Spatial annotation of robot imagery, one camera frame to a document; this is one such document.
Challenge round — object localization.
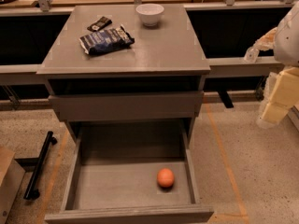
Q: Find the blue chip bag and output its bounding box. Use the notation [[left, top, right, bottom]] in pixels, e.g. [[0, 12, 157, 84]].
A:
[[79, 26, 135, 55]]

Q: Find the orange fruit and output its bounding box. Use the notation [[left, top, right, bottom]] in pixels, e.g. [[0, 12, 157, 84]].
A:
[[157, 168, 175, 188]]

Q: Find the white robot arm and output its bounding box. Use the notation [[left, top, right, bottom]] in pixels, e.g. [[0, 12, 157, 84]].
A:
[[253, 2, 299, 128]]

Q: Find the closed grey top drawer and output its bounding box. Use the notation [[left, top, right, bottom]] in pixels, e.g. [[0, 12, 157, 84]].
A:
[[49, 91, 203, 121]]

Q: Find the grey drawer cabinet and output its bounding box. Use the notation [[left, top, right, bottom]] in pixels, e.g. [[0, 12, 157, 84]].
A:
[[38, 4, 210, 137]]

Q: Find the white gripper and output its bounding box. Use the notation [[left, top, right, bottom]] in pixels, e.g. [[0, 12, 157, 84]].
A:
[[253, 27, 299, 129]]

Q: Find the grey shelf rail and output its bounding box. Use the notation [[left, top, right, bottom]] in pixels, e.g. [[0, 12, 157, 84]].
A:
[[0, 57, 283, 86]]

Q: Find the black metal bar handle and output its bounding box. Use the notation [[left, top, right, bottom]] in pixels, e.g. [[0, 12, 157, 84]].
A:
[[23, 131, 57, 201]]

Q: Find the small black snack packet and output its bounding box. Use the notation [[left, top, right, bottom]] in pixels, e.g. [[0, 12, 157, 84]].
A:
[[87, 16, 112, 32]]

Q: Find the clear sanitizer bottle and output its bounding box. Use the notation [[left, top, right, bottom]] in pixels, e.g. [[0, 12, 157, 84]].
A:
[[244, 47, 259, 63]]

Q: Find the cardboard box left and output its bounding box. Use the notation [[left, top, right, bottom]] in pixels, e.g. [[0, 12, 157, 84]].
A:
[[0, 147, 25, 224]]

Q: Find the white ceramic bowl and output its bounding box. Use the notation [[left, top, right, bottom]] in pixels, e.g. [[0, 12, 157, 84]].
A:
[[135, 4, 164, 26]]

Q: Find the open grey middle drawer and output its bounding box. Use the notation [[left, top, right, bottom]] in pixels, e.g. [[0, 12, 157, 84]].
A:
[[45, 119, 213, 224]]

